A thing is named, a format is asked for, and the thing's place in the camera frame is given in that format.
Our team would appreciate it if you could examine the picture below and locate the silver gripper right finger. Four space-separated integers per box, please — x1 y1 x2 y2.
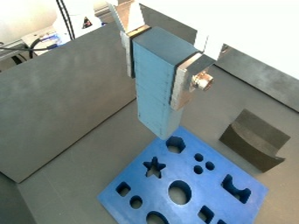
170 31 218 110

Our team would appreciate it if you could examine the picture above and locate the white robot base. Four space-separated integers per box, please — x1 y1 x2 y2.
23 0 103 52

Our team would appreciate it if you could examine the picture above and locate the dark grey curved block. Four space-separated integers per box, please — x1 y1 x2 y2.
219 109 291 172

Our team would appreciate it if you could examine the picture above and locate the blue shape sorter block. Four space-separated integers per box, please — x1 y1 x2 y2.
98 128 267 224

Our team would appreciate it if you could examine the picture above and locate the grey left side panel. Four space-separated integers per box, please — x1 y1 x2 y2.
0 23 137 183

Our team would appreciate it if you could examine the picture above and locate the light blue rectangular block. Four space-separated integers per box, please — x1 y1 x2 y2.
134 27 198 140

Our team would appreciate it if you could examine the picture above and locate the black cable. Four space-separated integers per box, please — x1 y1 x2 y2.
0 0 78 66

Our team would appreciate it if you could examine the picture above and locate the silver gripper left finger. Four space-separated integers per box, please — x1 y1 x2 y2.
107 0 151 78

